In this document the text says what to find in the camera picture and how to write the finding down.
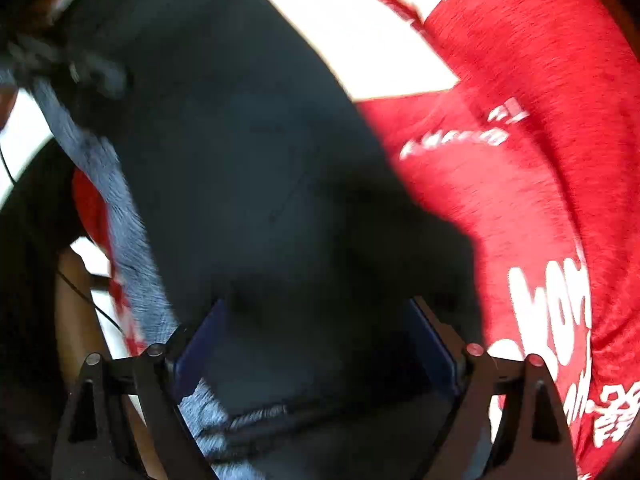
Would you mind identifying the black fleece-lined pants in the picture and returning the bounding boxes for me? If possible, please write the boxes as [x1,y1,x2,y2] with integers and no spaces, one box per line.
[1,0,482,479]

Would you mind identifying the red blanket with white characters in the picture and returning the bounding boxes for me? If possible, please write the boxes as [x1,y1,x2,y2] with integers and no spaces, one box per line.
[71,0,640,480]

